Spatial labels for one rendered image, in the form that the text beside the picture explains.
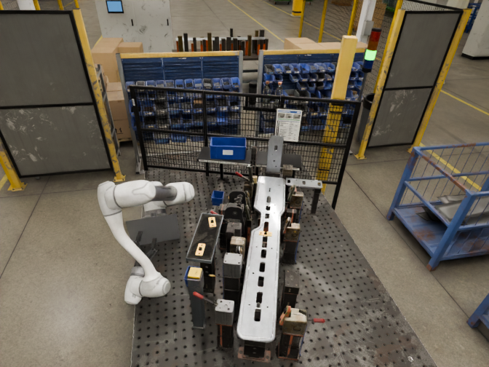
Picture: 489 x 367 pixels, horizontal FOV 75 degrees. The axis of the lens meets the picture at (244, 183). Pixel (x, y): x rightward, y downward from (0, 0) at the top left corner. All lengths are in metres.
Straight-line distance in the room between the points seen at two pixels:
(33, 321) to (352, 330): 2.47
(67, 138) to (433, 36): 4.64
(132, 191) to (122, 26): 7.13
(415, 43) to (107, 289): 4.45
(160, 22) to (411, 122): 5.98
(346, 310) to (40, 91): 3.63
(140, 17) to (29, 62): 4.89
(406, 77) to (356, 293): 3.35
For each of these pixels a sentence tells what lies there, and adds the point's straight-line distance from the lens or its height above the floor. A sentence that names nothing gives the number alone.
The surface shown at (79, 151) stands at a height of 0.45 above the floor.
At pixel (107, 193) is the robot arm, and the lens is 1.91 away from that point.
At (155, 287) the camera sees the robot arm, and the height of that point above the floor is 0.94.
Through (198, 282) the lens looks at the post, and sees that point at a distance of 1.70.
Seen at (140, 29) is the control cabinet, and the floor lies 0.95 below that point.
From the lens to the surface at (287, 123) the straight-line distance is 2.78.
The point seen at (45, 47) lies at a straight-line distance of 4.01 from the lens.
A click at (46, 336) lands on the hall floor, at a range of 3.18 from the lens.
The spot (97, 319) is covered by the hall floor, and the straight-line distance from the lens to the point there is 3.11.
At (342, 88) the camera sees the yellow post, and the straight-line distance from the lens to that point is 2.74.
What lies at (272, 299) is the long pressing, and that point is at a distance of 1.80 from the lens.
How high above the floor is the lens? 2.48
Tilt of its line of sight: 36 degrees down
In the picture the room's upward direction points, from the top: 2 degrees clockwise
